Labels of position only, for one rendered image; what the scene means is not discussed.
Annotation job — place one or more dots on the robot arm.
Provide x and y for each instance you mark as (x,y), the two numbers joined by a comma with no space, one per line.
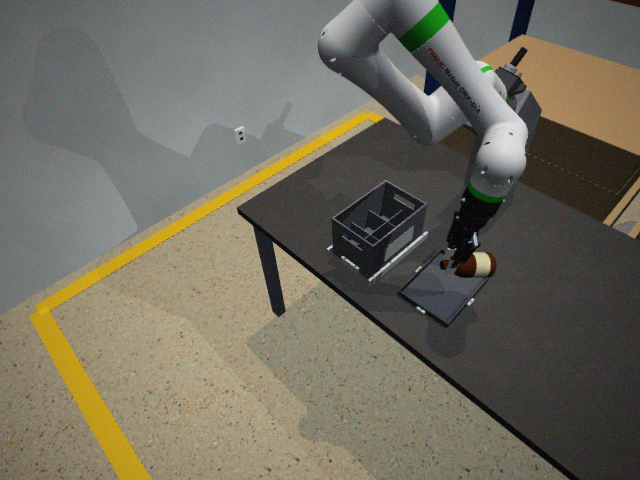
(349,46)

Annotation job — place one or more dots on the black crate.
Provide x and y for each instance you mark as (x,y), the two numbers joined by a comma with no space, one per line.
(357,240)

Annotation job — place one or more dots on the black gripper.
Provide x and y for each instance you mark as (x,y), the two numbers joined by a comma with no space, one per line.
(468,239)

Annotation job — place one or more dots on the brown bottle with cream label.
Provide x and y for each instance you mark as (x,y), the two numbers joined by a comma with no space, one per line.
(479,265)

